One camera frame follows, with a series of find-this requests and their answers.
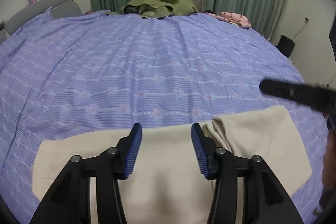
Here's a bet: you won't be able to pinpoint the purple patterned bed sheet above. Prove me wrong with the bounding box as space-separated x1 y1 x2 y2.
1 11 327 223

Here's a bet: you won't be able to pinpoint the grey padded headboard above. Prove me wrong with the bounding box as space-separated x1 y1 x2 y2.
1 0 83 43

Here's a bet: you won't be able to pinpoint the black box on floor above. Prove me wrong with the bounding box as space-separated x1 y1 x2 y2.
277 35 295 57

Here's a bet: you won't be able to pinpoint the person's right hand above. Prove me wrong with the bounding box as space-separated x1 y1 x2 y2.
319 115 335 208

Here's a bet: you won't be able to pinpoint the cream white pants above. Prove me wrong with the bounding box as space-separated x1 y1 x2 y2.
32 105 312 223

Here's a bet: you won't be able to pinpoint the pink patterned garment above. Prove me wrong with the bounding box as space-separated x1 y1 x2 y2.
205 12 252 28

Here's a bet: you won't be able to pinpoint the small purple toy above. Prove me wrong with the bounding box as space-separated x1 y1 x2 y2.
27 0 37 6

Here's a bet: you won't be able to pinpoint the olive green garment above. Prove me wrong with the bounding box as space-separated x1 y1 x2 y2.
105 0 198 19

